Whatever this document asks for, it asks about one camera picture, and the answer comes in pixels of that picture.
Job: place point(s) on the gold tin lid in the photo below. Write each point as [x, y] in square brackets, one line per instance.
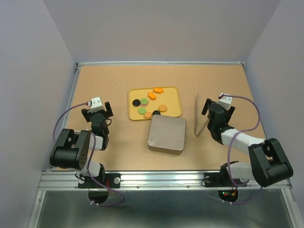
[167, 134]

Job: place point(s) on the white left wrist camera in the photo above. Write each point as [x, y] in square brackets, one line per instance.
[95, 105]

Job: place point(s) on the yellow cookie tray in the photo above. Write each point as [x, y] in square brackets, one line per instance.
[170, 97]

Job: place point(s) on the metal serving tongs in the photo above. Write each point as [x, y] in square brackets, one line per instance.
[200, 121]

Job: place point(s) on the orange fish cookie top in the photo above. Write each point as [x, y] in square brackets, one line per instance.
[158, 90]

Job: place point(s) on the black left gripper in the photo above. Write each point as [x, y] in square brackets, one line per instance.
[87, 115]

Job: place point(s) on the black sandwich cookie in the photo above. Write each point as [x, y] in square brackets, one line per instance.
[156, 112]
[136, 102]

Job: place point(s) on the orange fish cookie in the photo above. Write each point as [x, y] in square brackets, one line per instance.
[151, 95]
[158, 90]

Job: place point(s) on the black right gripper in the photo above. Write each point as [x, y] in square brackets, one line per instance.
[229, 113]

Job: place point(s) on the black sandwich cookie left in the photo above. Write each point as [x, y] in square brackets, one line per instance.
[136, 102]

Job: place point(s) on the aluminium front rail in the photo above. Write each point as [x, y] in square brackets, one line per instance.
[131, 180]

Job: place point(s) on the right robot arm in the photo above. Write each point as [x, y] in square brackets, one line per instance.
[268, 164]

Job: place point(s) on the flower shaped tan cookie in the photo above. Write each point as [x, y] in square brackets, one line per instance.
[148, 115]

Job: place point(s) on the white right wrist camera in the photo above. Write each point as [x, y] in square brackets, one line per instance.
[225, 101]

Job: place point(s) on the orange fish cookie upper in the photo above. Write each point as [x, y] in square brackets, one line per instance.
[151, 95]

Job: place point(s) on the green sandwich cookie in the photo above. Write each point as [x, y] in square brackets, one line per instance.
[142, 110]
[144, 101]

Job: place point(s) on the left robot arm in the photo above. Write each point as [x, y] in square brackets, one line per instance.
[74, 150]

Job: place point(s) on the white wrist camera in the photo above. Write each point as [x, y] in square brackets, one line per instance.
[225, 101]
[95, 105]

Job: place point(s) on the green sandwich cookie upper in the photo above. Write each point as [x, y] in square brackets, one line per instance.
[144, 101]

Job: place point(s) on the dotted round biscuit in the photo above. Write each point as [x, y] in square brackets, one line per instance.
[162, 108]

